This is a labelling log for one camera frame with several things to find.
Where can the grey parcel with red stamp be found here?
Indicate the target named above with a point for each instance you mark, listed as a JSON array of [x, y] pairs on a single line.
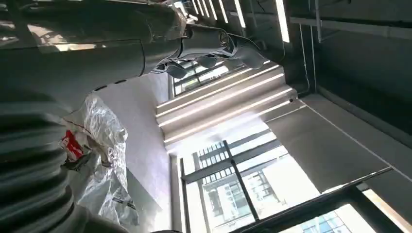
[[99, 144]]

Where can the black window frame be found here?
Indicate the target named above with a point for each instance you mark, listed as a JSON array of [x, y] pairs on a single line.
[[238, 180]]

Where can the long ceiling light bar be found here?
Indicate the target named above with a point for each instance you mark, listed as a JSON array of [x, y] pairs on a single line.
[[282, 19]]

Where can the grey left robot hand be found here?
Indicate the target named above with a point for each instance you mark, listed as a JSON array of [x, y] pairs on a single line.
[[80, 58]]

